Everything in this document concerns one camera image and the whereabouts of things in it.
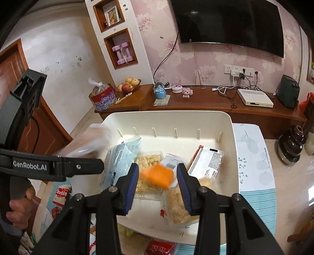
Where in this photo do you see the basket of fruit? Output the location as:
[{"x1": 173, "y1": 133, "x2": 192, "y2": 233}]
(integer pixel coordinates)
[{"x1": 115, "y1": 77, "x2": 142, "y2": 93}]

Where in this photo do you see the clear plastic bag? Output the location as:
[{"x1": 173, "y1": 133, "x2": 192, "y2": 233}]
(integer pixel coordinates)
[{"x1": 88, "y1": 78, "x2": 111, "y2": 96}]

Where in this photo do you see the clear packet of yellow biscuits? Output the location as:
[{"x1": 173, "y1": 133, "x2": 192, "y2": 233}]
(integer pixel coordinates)
[{"x1": 134, "y1": 151, "x2": 165, "y2": 200}]

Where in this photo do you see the white orange snack packet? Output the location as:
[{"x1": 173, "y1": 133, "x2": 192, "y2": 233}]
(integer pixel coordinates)
[{"x1": 140, "y1": 154, "x2": 187, "y2": 189}]

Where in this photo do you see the white plastic storage bin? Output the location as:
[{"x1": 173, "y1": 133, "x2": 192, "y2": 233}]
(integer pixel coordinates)
[{"x1": 97, "y1": 111, "x2": 241, "y2": 246}]

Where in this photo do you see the black cables bundle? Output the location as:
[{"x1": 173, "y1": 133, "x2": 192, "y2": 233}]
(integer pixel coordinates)
[{"x1": 229, "y1": 71, "x2": 279, "y2": 111}]

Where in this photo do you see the red white cookie packet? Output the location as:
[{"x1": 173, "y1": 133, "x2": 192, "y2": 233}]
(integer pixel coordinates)
[{"x1": 53, "y1": 184, "x2": 73, "y2": 206}]

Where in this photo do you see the clear packet of pale crackers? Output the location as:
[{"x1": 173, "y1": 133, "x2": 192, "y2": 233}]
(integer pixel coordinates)
[{"x1": 161, "y1": 177, "x2": 214, "y2": 225}]

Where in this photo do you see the brown wooden door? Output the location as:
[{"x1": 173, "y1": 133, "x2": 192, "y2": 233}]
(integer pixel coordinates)
[{"x1": 0, "y1": 39, "x2": 73, "y2": 157}]

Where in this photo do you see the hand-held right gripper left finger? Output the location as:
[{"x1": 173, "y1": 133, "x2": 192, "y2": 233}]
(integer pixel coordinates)
[{"x1": 34, "y1": 162, "x2": 140, "y2": 255}]

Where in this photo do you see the white printed wrapper packet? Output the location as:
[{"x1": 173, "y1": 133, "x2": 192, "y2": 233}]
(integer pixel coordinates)
[{"x1": 188, "y1": 145, "x2": 225, "y2": 180}]

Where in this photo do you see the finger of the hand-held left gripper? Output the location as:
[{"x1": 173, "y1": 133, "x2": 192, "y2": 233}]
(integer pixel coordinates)
[{"x1": 53, "y1": 156, "x2": 105, "y2": 182}]

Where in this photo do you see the black television power cable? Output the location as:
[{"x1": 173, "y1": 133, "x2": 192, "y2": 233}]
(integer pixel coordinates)
[{"x1": 153, "y1": 31, "x2": 179, "y2": 85}]

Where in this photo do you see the white wall outlet strip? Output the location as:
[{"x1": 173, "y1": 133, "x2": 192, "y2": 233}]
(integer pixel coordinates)
[{"x1": 224, "y1": 64, "x2": 256, "y2": 77}]

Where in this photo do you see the wooden television cabinet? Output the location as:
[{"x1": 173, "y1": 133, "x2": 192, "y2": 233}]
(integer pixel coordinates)
[{"x1": 94, "y1": 84, "x2": 308, "y2": 140}]

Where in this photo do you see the black flat television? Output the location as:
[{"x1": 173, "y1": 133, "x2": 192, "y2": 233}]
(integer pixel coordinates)
[{"x1": 170, "y1": 0, "x2": 287, "y2": 59}]

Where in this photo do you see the white cable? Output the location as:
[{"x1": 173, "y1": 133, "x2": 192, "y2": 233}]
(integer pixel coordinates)
[{"x1": 211, "y1": 74, "x2": 239, "y2": 95}]

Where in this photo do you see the brown ceramic jar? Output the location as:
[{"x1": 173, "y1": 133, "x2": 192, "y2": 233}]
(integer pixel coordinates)
[{"x1": 278, "y1": 125, "x2": 307, "y2": 164}]

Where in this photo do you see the dark green appliance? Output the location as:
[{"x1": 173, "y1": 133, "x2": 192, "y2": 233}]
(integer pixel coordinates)
[{"x1": 277, "y1": 74, "x2": 300, "y2": 109}]

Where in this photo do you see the white pot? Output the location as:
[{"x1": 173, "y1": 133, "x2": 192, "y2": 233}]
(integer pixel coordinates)
[{"x1": 304, "y1": 130, "x2": 314, "y2": 155}]

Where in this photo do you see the white set-top box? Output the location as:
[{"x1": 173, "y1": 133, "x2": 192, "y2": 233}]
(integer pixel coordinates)
[{"x1": 237, "y1": 88, "x2": 274, "y2": 108}]

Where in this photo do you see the cream beaded stick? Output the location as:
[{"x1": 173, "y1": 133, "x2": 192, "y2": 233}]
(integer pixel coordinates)
[{"x1": 114, "y1": 93, "x2": 134, "y2": 105}]

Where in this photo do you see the light blue snack packet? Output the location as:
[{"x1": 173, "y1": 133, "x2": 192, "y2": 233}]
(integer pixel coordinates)
[{"x1": 99, "y1": 137, "x2": 142, "y2": 189}]

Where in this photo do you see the wooden wall niche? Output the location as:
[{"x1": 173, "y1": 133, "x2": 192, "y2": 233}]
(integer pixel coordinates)
[
  {"x1": 93, "y1": 0, "x2": 126, "y2": 33},
  {"x1": 103, "y1": 28, "x2": 138, "y2": 69}
]

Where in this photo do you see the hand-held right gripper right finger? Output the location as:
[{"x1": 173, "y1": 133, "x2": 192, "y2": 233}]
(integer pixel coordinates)
[{"x1": 177, "y1": 163, "x2": 286, "y2": 255}]

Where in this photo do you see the pink round ornament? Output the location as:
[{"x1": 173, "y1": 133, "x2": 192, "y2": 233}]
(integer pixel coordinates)
[{"x1": 172, "y1": 76, "x2": 183, "y2": 94}]

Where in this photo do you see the small red snack packet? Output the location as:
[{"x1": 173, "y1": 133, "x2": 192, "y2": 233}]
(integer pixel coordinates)
[{"x1": 51, "y1": 206, "x2": 65, "y2": 220}]

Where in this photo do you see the white picture frame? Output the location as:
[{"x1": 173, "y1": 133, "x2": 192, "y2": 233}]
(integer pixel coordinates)
[{"x1": 102, "y1": 5, "x2": 122, "y2": 26}]

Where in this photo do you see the person's left hand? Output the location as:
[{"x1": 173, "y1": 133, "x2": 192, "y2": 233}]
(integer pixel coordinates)
[{"x1": 6, "y1": 188, "x2": 36, "y2": 230}]

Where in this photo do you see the pink dumbbell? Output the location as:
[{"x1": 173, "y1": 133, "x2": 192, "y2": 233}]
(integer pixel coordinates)
[
  {"x1": 112, "y1": 45, "x2": 125, "y2": 65},
  {"x1": 121, "y1": 42, "x2": 133, "y2": 63}
]

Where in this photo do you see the pale paper sheet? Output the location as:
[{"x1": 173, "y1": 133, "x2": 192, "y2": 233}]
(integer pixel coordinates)
[{"x1": 152, "y1": 94, "x2": 171, "y2": 107}]

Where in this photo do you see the red plastic bag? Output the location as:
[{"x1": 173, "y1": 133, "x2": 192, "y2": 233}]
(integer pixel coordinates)
[{"x1": 299, "y1": 92, "x2": 314, "y2": 111}]

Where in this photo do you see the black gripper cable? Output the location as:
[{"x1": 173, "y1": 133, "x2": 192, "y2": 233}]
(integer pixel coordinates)
[{"x1": 31, "y1": 116, "x2": 40, "y2": 151}]

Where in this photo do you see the blue snow globe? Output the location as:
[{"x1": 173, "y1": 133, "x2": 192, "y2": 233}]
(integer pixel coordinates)
[{"x1": 153, "y1": 82, "x2": 167, "y2": 100}]

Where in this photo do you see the red printed gift bag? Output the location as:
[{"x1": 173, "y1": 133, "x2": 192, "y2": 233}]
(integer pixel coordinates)
[{"x1": 91, "y1": 87, "x2": 118, "y2": 113}]

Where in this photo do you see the green yellow snack packet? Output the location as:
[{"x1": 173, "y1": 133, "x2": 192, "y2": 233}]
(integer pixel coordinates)
[{"x1": 118, "y1": 224, "x2": 138, "y2": 238}]

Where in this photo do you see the dark red snack packet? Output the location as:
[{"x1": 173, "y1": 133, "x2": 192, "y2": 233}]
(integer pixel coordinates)
[{"x1": 143, "y1": 238, "x2": 181, "y2": 255}]

